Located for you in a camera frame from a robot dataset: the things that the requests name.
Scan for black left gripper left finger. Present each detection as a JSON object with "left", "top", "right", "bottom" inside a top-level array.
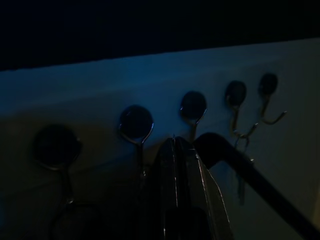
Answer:
[{"left": 149, "top": 136, "right": 179, "bottom": 240}]

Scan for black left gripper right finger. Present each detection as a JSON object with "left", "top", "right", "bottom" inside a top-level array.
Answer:
[{"left": 193, "top": 132, "right": 320, "bottom": 240}]

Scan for silver keys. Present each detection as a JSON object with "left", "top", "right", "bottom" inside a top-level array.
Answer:
[{"left": 233, "top": 134, "right": 256, "bottom": 206}]

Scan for black card holder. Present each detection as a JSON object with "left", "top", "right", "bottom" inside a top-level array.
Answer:
[{"left": 174, "top": 136, "right": 235, "bottom": 240}]

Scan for black magnetic metal hook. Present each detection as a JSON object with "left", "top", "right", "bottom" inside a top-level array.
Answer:
[
  {"left": 257, "top": 72, "right": 288, "bottom": 125},
  {"left": 31, "top": 123, "right": 101, "bottom": 240},
  {"left": 118, "top": 104, "right": 155, "bottom": 177},
  {"left": 179, "top": 90, "right": 208, "bottom": 142},
  {"left": 224, "top": 79, "right": 259, "bottom": 139}
]

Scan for white board panel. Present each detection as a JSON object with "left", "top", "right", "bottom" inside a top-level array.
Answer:
[{"left": 0, "top": 37, "right": 320, "bottom": 240}]

